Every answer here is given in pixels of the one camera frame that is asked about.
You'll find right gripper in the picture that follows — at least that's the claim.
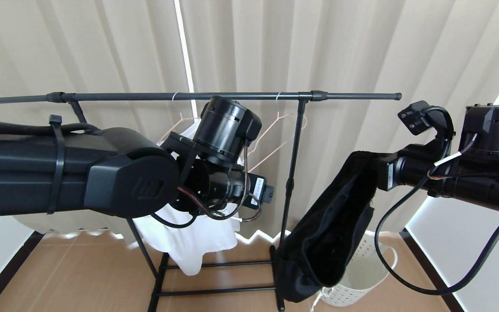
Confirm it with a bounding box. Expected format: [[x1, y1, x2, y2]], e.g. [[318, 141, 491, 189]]
[[377, 151, 445, 192]]

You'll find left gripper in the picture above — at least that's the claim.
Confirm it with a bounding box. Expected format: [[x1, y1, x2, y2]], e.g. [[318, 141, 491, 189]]
[[198, 167, 275, 210]]

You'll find white printed T-shirt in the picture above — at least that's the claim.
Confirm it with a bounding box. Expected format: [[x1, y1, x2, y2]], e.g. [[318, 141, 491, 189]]
[[133, 123, 245, 276]]

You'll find black garment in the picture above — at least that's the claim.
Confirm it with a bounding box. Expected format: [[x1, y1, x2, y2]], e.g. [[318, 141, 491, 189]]
[[272, 150, 380, 303]]

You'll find pink clothes hanger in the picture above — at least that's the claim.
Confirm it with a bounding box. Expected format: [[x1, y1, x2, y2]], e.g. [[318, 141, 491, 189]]
[[247, 92, 308, 174], [158, 93, 202, 146]]

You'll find black clothes rack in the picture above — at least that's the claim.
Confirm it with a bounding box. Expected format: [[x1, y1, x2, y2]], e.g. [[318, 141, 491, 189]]
[[0, 90, 402, 312]]

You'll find white laundry basket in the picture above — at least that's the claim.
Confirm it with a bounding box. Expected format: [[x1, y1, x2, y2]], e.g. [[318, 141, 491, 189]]
[[314, 230, 399, 308]]

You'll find beige curtain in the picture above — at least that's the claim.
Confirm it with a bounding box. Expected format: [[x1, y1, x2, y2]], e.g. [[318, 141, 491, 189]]
[[0, 0, 499, 243]]

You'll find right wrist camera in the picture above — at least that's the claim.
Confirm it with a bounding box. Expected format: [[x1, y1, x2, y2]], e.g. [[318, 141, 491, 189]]
[[398, 101, 455, 153]]

